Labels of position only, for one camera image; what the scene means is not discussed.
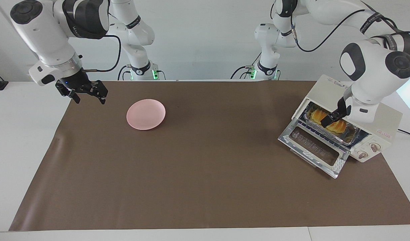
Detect aluminium foil tray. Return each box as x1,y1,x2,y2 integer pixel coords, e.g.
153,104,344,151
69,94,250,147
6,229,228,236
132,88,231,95
305,102,361,146

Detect metal oven rack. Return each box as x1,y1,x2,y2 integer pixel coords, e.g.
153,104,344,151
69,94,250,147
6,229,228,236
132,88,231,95
297,119,354,149

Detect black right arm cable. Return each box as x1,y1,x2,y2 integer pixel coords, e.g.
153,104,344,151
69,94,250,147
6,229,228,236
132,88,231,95
82,33,122,73

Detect brown table mat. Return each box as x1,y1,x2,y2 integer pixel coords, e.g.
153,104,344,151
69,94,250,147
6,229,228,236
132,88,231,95
8,80,410,231

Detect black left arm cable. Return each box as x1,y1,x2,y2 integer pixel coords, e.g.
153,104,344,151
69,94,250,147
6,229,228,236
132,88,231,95
290,8,410,54

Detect glass oven door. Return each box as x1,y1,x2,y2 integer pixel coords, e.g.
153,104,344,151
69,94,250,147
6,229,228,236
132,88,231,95
278,121,350,179

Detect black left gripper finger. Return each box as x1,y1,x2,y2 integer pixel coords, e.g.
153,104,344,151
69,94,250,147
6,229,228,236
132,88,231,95
320,111,342,128

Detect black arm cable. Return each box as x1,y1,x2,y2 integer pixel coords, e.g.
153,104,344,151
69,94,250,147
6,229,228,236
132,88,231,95
82,33,122,73
290,8,410,54

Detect pink round plate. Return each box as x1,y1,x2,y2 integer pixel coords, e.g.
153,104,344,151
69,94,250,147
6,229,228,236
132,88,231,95
126,99,166,130

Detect cream toaster oven body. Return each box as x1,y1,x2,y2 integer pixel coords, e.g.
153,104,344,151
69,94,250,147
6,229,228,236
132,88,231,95
291,74,403,163

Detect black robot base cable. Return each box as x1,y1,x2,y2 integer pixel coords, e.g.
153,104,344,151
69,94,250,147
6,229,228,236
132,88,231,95
230,52,262,80
117,65,132,81

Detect sliced yellow bread loaf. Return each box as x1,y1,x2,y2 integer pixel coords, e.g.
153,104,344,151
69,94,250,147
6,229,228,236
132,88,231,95
310,106,347,134

